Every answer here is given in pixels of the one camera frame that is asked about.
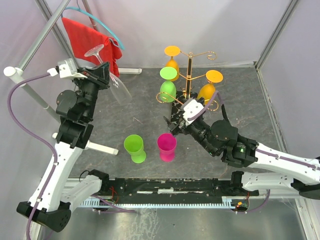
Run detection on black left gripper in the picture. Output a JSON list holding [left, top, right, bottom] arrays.
[[73, 61, 112, 120]]

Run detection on pink wine glass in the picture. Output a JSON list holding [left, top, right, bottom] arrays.
[[157, 133, 177, 162]]

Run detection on clear champagne glass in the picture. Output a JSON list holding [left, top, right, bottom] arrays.
[[84, 44, 132, 105]]

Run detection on green wine glass front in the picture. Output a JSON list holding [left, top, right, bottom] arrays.
[[123, 134, 147, 164]]

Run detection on green wine glass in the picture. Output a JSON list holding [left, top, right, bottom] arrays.
[[123, 134, 147, 164], [159, 66, 178, 103]]

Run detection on yellow wine glass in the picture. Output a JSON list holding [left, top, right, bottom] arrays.
[[164, 45, 180, 82], [197, 70, 224, 105]]

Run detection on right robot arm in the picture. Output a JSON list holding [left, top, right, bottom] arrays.
[[164, 117, 320, 200]]

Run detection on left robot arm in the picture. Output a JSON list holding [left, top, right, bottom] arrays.
[[16, 62, 111, 233]]

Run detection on gold wine glass rack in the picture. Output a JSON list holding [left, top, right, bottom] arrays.
[[156, 50, 217, 124]]

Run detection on red cloth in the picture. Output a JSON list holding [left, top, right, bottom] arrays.
[[62, 17, 122, 77]]

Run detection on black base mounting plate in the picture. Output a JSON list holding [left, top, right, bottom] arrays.
[[87, 169, 259, 204]]

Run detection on teal clothes hanger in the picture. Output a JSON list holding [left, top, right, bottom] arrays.
[[63, 6, 125, 50]]

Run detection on white clothes stand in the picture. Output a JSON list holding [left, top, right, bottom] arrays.
[[3, 0, 143, 156]]

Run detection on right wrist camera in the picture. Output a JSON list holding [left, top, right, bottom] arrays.
[[181, 98, 206, 127]]

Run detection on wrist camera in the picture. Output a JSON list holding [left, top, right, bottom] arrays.
[[47, 58, 88, 80], [181, 98, 206, 127]]

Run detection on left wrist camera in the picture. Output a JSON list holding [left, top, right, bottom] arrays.
[[47, 58, 88, 80]]

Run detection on aluminium frame post left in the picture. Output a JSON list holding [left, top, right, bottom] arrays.
[[35, 0, 79, 68]]

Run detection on white slotted cable duct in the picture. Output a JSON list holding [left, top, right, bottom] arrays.
[[79, 196, 244, 210]]

